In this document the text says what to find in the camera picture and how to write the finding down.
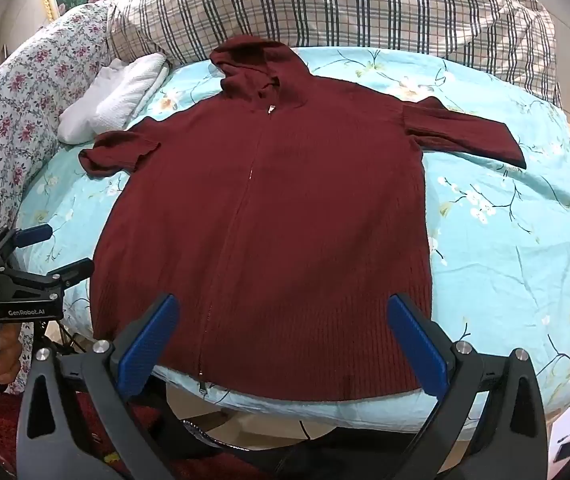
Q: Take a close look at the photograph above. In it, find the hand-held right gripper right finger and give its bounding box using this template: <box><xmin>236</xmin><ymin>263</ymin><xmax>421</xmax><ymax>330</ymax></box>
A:
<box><xmin>386</xmin><ymin>292</ymin><xmax>550</xmax><ymax>480</ymax></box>

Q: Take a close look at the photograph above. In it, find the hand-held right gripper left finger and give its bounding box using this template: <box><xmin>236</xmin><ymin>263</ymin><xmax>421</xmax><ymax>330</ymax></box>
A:
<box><xmin>16</xmin><ymin>292</ymin><xmax>180</xmax><ymax>480</ymax></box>

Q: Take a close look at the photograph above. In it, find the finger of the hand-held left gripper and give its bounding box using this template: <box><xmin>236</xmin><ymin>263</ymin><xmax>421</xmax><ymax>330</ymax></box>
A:
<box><xmin>0</xmin><ymin>224</ymin><xmax>54</xmax><ymax>261</ymax></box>
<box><xmin>47</xmin><ymin>257</ymin><xmax>94</xmax><ymax>288</ymax></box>

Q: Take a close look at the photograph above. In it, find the maroon hooded knit sweater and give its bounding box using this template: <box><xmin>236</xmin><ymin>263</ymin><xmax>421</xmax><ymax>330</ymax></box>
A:
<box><xmin>79</xmin><ymin>36</ymin><xmax>526</xmax><ymax>402</ymax></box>

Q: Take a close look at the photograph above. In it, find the light blue floral bed sheet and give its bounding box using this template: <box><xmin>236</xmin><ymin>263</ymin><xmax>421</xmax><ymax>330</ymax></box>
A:
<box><xmin>15</xmin><ymin>45</ymin><xmax>570</xmax><ymax>433</ymax></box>

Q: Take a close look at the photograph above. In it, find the white towel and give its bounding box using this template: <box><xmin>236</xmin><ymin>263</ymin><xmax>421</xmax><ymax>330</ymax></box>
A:
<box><xmin>58</xmin><ymin>52</ymin><xmax>170</xmax><ymax>143</ymax></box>

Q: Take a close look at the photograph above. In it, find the plaid quilt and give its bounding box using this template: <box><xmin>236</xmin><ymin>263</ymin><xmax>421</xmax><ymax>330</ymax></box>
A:
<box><xmin>107</xmin><ymin>0</ymin><xmax>563</xmax><ymax>108</ymax></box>

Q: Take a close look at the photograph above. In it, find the black cable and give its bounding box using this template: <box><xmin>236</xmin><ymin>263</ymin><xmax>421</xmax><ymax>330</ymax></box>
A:
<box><xmin>175</xmin><ymin>410</ymin><xmax>416</xmax><ymax>461</ymax></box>

